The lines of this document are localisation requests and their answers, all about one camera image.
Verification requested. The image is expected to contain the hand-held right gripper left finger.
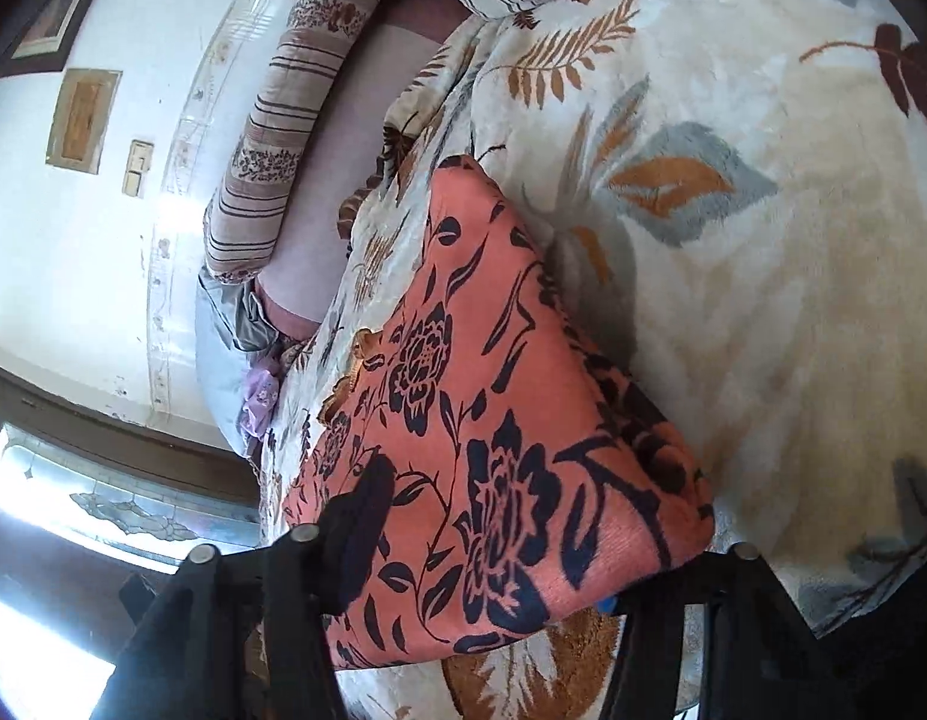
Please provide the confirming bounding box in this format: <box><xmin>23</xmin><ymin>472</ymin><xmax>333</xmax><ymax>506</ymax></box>
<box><xmin>118</xmin><ymin>454</ymin><xmax>397</xmax><ymax>720</ymax></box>

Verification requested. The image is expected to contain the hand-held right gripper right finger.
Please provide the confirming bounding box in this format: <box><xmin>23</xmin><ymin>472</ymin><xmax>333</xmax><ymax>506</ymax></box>
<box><xmin>599</xmin><ymin>541</ymin><xmax>832</xmax><ymax>720</ymax></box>

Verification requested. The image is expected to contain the orange floral shirt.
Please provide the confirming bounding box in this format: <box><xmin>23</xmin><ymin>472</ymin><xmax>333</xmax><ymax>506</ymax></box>
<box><xmin>281</xmin><ymin>156</ymin><xmax>715</xmax><ymax>670</ymax></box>

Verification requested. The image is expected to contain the purple cloth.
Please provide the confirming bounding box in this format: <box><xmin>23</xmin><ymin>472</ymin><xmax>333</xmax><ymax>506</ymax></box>
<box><xmin>238</xmin><ymin>364</ymin><xmax>280</xmax><ymax>458</ymax></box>

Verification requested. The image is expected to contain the light blue pillow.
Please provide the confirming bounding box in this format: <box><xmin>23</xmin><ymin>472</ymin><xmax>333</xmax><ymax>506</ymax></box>
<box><xmin>194</xmin><ymin>270</ymin><xmax>284</xmax><ymax>458</ymax></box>

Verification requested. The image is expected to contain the grey satin cloth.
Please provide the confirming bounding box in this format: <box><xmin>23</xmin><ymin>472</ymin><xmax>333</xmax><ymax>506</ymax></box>
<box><xmin>200</xmin><ymin>274</ymin><xmax>284</xmax><ymax>352</ymax></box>

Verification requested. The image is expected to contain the leaf print blanket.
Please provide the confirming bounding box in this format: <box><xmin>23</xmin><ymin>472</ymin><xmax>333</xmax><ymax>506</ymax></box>
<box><xmin>257</xmin><ymin>0</ymin><xmax>927</xmax><ymax>720</ymax></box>

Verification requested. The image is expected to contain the pale pink bolster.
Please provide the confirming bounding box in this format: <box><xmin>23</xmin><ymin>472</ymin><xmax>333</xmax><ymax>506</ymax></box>
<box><xmin>257</xmin><ymin>0</ymin><xmax>472</xmax><ymax>338</ymax></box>

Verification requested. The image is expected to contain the long striped floral pillow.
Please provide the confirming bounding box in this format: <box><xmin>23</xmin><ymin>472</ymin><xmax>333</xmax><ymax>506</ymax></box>
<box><xmin>203</xmin><ymin>0</ymin><xmax>408</xmax><ymax>282</ymax></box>

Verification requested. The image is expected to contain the dark framed picture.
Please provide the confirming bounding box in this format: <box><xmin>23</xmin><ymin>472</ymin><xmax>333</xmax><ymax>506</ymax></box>
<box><xmin>0</xmin><ymin>0</ymin><xmax>127</xmax><ymax>80</ymax></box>

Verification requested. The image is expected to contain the beige wall switch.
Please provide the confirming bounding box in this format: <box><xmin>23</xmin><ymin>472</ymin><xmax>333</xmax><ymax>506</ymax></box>
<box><xmin>122</xmin><ymin>139</ymin><xmax>155</xmax><ymax>198</ymax></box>

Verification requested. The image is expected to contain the beige framed wall plaque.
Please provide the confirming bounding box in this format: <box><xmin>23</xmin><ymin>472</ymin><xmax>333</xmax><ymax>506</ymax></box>
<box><xmin>45</xmin><ymin>69</ymin><xmax>123</xmax><ymax>173</ymax></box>

